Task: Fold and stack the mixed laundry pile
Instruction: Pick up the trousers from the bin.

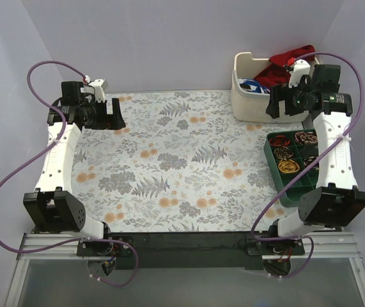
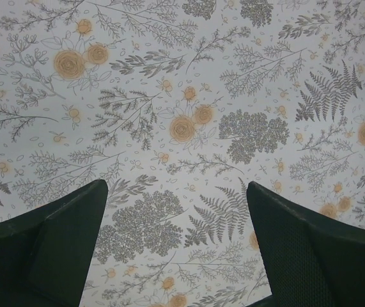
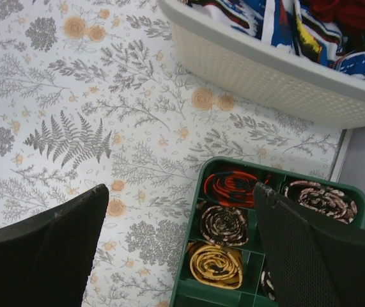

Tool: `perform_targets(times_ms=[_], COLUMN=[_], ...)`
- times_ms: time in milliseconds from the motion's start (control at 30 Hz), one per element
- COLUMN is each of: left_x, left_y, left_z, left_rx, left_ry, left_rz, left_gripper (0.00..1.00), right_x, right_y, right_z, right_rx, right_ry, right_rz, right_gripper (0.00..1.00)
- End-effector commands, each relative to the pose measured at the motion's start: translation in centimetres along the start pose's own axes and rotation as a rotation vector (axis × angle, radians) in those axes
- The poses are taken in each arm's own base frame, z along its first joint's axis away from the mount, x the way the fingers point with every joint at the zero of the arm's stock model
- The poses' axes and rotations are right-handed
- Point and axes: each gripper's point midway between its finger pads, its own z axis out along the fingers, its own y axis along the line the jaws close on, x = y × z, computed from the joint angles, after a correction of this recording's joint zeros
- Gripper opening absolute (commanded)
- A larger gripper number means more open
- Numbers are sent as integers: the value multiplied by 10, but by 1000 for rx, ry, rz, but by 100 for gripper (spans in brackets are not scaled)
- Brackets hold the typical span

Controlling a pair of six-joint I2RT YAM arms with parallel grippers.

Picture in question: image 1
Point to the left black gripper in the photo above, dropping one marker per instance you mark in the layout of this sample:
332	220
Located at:
106	114

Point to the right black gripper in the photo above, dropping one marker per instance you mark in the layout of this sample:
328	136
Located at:
286	101

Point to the blue patterned trousers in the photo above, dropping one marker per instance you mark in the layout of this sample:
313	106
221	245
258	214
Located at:
252	86

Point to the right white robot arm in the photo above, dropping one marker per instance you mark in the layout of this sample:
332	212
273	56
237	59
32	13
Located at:
336	199

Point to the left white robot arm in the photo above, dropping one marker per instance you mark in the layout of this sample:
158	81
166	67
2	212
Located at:
52	206

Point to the cream plastic laundry basket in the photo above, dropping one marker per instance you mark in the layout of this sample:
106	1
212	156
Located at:
251	106

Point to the red black rolled belt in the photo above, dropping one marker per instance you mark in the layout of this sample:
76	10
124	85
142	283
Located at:
279	141

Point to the red garment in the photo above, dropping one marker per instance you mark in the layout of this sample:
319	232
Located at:
275	73

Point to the brown patterned rolled belt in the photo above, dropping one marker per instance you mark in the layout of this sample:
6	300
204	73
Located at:
305	138

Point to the dark brown rolled belt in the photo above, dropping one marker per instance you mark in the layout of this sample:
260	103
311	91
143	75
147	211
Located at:
283	153

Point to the green compartment tray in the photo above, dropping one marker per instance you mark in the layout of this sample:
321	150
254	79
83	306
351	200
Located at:
303	185

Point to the yellow rolled belt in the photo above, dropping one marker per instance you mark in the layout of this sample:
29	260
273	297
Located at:
288	166

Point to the black spotted rolled belt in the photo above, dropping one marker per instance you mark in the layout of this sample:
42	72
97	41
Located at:
309	160

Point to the floral table mat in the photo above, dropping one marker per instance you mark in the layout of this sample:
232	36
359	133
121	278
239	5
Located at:
183	162

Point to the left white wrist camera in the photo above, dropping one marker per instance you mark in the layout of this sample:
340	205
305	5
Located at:
99	86

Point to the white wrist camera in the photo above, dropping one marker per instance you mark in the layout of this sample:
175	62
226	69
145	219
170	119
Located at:
299	69
99	86

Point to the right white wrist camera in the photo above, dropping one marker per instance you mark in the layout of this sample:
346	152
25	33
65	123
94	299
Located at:
299	69

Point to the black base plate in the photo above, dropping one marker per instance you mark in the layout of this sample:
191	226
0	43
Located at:
174	250

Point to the aluminium rail frame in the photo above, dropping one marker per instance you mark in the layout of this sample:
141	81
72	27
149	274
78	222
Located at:
326	245

